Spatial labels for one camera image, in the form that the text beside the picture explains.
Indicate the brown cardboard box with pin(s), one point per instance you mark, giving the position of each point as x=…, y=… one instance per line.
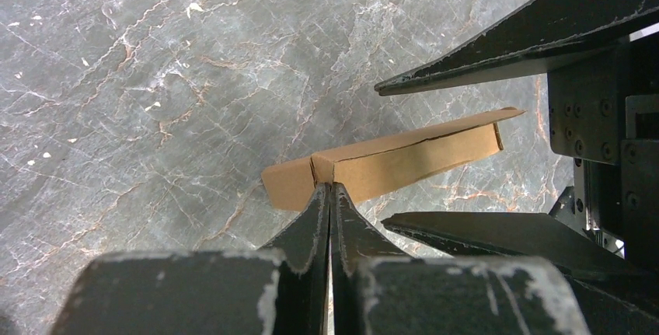
x=379, y=166

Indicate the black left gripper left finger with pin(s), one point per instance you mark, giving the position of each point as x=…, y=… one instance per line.
x=280, y=288

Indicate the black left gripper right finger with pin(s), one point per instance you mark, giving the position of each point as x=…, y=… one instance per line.
x=380, y=289

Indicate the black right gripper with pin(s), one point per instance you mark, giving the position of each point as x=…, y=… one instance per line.
x=603, y=113

